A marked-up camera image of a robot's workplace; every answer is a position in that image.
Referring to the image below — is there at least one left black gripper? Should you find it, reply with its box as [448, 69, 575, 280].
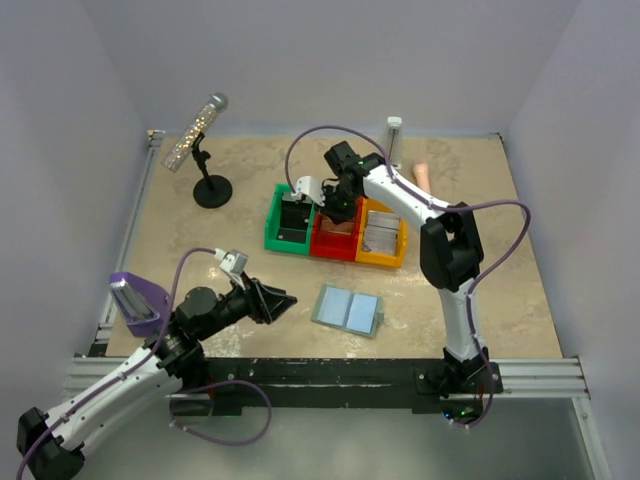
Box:
[198, 271, 298, 341]

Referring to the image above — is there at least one gold credit card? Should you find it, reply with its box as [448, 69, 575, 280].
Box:
[320, 215, 357, 236]

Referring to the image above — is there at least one teal leather card holder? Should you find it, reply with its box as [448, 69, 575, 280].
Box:
[311, 284, 384, 338]

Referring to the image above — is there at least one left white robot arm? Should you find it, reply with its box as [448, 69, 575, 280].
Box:
[16, 278, 297, 479]

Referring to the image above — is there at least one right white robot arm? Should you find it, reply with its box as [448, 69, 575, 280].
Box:
[321, 141, 487, 397]

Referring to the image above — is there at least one black cards stack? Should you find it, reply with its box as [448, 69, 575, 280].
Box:
[277, 193, 313, 244]

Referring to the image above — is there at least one white cards stack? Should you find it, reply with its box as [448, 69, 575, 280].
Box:
[362, 210, 401, 256]

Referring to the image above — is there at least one red plastic bin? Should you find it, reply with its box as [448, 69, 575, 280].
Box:
[310, 199, 363, 262]

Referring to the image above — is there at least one yellow plastic bin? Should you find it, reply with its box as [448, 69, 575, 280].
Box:
[356, 199, 408, 269]

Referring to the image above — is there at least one green plastic bin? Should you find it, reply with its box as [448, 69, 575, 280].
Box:
[264, 183, 316, 256]

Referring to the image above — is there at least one white metronome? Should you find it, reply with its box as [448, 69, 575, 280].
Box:
[379, 116, 404, 170]

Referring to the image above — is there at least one pink flashlight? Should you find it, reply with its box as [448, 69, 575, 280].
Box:
[412, 163, 431, 194]

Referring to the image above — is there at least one black microphone stand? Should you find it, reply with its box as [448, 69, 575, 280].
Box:
[191, 133, 233, 209]

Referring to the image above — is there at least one purple block fixture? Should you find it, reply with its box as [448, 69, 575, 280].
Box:
[109, 271, 169, 338]

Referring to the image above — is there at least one glitter silver microphone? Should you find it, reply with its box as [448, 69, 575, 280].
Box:
[161, 92, 228, 173]

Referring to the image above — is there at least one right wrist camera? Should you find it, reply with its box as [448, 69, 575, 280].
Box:
[291, 176, 325, 206]

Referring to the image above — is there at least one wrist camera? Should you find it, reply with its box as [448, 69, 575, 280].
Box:
[291, 176, 325, 206]
[216, 250, 248, 288]

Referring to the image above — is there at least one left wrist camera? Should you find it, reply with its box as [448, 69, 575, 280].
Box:
[216, 250, 248, 288]

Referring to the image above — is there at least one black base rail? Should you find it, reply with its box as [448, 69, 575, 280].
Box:
[169, 358, 503, 418]

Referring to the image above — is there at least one purple cable loop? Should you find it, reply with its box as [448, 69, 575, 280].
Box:
[168, 378, 274, 445]

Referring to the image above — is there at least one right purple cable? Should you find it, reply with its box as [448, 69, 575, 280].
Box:
[284, 124, 532, 431]

